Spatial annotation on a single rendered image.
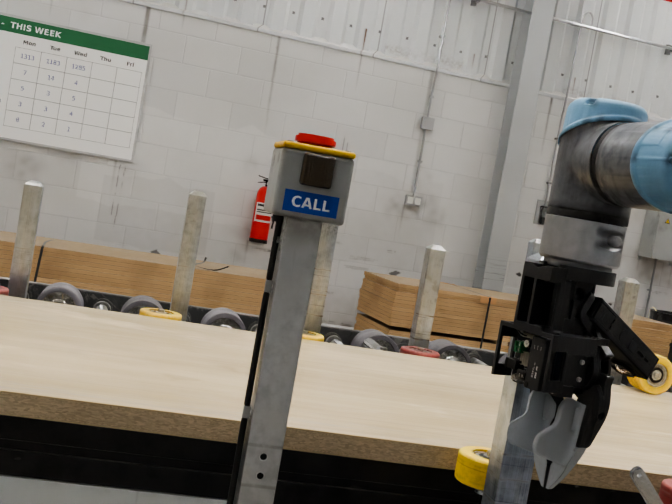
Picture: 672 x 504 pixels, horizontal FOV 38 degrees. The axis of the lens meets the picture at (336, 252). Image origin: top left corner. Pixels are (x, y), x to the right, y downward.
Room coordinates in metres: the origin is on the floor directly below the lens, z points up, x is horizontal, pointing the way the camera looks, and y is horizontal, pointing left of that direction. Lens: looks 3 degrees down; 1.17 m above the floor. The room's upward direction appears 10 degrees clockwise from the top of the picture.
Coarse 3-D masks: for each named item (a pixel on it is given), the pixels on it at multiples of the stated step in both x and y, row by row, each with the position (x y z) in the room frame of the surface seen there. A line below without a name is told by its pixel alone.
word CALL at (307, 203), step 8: (288, 192) 0.92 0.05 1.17; (296, 192) 0.92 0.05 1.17; (304, 192) 0.92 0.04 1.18; (288, 200) 0.92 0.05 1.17; (296, 200) 0.92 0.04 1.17; (304, 200) 0.92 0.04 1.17; (312, 200) 0.92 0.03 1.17; (320, 200) 0.92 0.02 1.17; (328, 200) 0.92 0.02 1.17; (336, 200) 0.93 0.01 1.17; (288, 208) 0.92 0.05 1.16; (296, 208) 0.92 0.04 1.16; (304, 208) 0.92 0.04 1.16; (312, 208) 0.92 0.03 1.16; (320, 208) 0.92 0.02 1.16; (328, 208) 0.92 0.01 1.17; (336, 208) 0.93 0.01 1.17; (328, 216) 0.93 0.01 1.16
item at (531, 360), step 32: (544, 288) 0.90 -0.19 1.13; (576, 288) 0.90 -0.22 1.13; (544, 320) 0.90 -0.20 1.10; (576, 320) 0.91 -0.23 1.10; (512, 352) 0.93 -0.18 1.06; (544, 352) 0.87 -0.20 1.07; (576, 352) 0.88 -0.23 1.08; (608, 352) 0.90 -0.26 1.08; (544, 384) 0.86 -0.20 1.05; (576, 384) 0.89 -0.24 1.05
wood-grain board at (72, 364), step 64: (0, 320) 1.51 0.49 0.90; (64, 320) 1.61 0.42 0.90; (128, 320) 1.73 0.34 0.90; (0, 384) 1.11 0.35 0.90; (64, 384) 1.16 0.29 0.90; (128, 384) 1.23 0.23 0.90; (192, 384) 1.29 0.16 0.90; (320, 384) 1.45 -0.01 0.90; (384, 384) 1.54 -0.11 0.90; (448, 384) 1.65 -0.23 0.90; (320, 448) 1.16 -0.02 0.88; (384, 448) 1.18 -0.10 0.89; (448, 448) 1.19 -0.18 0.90; (640, 448) 1.39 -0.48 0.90
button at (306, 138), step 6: (300, 138) 0.94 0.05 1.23; (306, 138) 0.94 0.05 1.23; (312, 138) 0.94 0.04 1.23; (318, 138) 0.94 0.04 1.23; (324, 138) 0.94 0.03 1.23; (330, 138) 0.95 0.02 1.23; (312, 144) 0.94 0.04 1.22; (318, 144) 0.94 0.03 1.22; (324, 144) 0.94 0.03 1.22; (330, 144) 0.94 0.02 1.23
